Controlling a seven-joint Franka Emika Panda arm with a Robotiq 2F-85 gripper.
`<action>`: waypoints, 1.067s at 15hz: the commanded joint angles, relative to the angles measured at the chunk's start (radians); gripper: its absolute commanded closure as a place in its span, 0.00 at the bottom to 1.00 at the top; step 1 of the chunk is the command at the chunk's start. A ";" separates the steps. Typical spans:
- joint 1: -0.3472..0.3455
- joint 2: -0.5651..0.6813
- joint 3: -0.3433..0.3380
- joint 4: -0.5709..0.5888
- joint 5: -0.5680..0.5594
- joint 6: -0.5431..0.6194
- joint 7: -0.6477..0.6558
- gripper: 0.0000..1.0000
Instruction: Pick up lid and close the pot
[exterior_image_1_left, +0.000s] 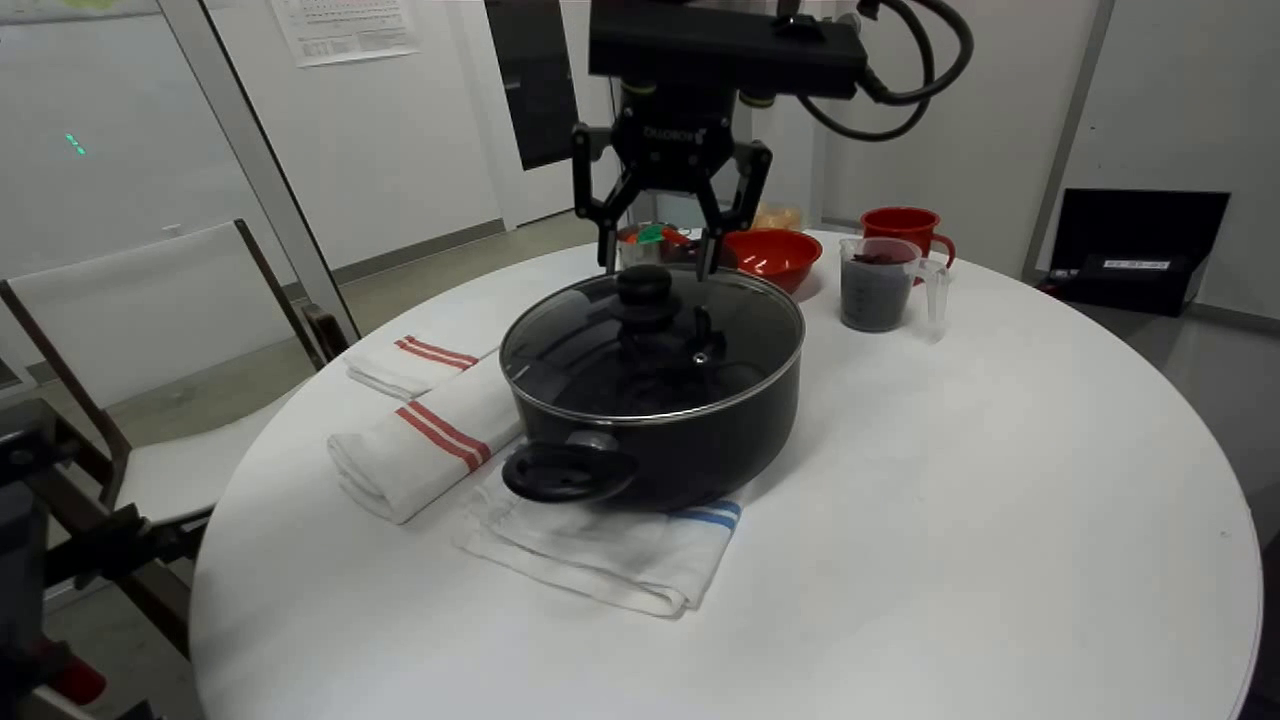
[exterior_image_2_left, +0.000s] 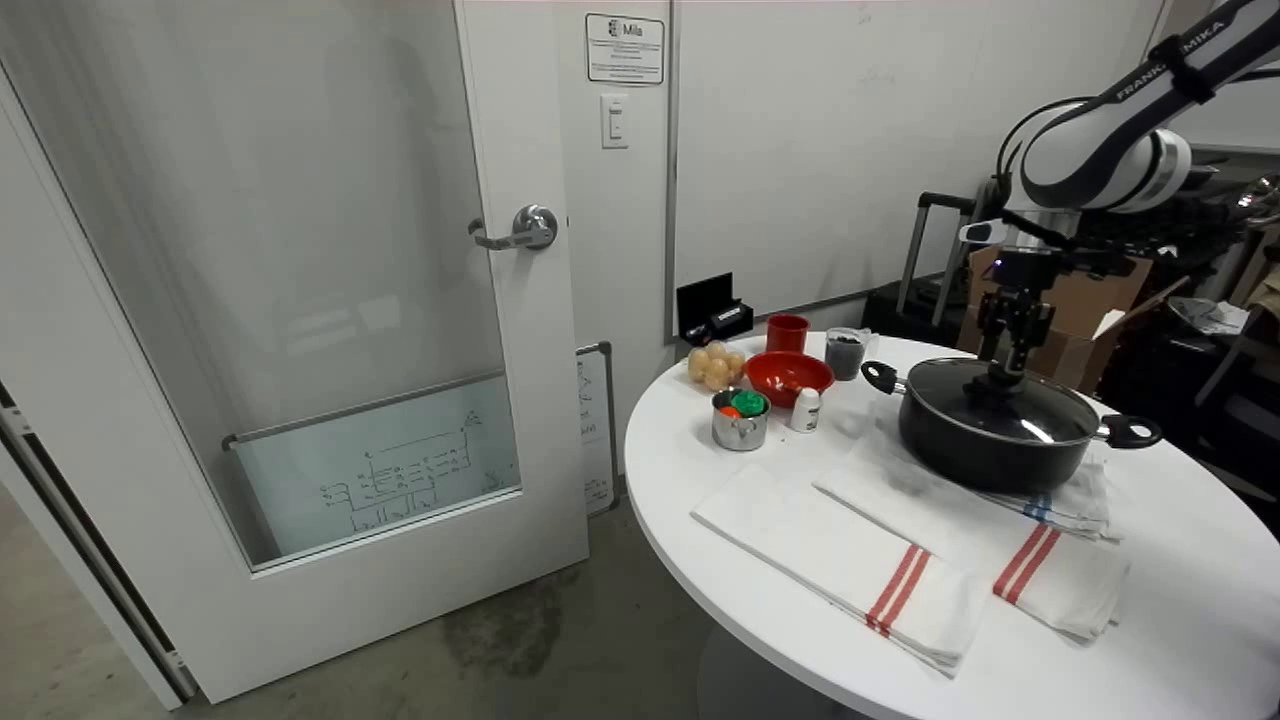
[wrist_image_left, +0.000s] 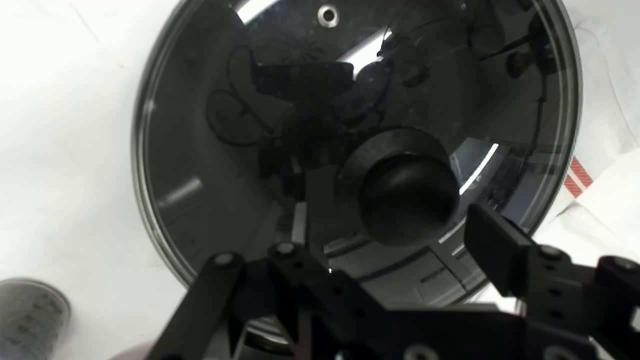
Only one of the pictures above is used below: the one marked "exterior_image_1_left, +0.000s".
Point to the glass lid black knob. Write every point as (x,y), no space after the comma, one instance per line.
(587,354)

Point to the white chair dark frame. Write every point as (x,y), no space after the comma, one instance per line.
(174,470)

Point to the clear cup dark contents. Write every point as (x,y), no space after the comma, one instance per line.
(873,296)

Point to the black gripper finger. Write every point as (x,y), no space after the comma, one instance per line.
(715,247)
(610,240)

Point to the beige bread roll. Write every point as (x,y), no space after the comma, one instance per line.
(785,219)

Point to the white door frosted glass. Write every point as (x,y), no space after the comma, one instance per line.
(804,181)

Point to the grey glass wall post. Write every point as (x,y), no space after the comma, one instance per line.
(255,146)

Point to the red mug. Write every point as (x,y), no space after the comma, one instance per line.
(901,225)

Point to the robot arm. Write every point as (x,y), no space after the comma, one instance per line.
(721,52)

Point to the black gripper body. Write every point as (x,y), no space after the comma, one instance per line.
(676,134)

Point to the clear plastic tube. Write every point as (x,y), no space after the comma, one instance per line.
(937,301)

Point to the white towel blue stripe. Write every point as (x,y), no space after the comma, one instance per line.
(601,560)

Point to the white paper notice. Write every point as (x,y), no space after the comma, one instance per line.
(342,26)

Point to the black camera stand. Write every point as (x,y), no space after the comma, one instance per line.
(104,542)

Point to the red bowl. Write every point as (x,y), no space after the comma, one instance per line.
(782,261)

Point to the open black box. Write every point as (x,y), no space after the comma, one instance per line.
(1135,225)

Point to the white towel red stripes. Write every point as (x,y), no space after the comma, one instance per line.
(401,470)
(384,372)

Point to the metal can with toys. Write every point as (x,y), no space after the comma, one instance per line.
(650,247)

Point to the black cooking pot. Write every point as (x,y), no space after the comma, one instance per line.
(667,462)

